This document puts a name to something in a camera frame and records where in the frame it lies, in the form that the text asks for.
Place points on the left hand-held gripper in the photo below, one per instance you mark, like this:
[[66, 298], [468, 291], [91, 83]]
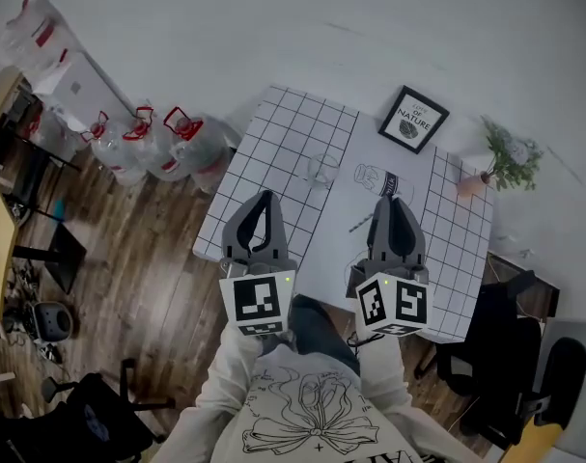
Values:
[[256, 302]]

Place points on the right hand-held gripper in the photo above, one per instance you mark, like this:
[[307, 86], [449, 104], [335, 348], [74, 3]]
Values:
[[394, 302]]

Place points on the clear drinking glass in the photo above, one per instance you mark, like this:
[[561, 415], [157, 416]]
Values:
[[321, 174]]

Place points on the person's right forearm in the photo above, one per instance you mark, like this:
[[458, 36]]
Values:
[[384, 369]]

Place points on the person's left forearm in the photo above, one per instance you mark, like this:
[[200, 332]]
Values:
[[230, 369]]

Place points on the white grid tablecloth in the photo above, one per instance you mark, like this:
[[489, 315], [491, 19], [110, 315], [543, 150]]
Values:
[[273, 152]]

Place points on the large clear red-capped water bottle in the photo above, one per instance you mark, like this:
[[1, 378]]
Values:
[[150, 150], [111, 150], [201, 150]]

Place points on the black framed leaf picture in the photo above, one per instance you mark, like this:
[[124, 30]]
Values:
[[413, 119]]

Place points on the person's leg in jeans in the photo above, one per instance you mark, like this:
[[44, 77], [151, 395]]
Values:
[[321, 331]]

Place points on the green plant in pink vase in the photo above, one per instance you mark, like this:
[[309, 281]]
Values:
[[510, 157]]

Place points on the black mesh office chair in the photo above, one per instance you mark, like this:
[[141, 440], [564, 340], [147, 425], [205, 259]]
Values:
[[505, 364]]

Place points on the person's cream printed sweatshirt torso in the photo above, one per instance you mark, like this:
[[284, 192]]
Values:
[[312, 413]]

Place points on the small teal item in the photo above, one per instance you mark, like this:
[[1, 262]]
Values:
[[59, 209]]

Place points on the round grey floor device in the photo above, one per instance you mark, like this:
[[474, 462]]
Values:
[[53, 321]]

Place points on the white water dispenser box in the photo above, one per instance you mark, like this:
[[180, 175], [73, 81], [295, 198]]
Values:
[[85, 89]]

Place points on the yellow board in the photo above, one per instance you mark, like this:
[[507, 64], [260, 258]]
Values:
[[534, 442]]

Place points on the black swivel chair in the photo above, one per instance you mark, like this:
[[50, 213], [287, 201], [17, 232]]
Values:
[[80, 422]]

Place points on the bag of empty plastic bottles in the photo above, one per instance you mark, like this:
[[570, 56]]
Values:
[[34, 36]]

